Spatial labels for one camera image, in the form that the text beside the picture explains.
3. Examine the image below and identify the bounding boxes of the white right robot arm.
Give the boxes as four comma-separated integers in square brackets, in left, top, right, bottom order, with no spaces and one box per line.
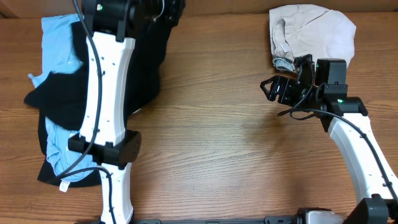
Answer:
[260,55,397,224]

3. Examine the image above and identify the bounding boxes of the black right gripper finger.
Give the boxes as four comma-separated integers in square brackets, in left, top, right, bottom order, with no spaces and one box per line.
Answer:
[261,75,280,85]
[260,81,277,101]

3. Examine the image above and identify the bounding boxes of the beige folded shorts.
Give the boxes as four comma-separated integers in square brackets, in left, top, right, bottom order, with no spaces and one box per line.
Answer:
[269,4,356,65]

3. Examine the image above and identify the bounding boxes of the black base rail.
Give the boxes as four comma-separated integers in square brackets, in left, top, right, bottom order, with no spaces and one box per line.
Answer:
[74,207,346,224]

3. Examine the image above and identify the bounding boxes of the black shirt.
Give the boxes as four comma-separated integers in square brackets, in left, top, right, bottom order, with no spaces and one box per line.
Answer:
[24,14,172,130]

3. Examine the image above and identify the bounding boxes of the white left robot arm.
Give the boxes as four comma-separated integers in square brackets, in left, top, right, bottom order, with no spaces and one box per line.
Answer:
[68,1,185,223]

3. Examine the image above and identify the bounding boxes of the black garment under pile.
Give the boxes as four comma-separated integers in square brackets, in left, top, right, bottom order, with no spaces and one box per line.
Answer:
[37,112,101,188]

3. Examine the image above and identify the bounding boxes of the light blue shirt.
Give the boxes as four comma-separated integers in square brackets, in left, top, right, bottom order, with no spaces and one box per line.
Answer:
[24,14,96,186]

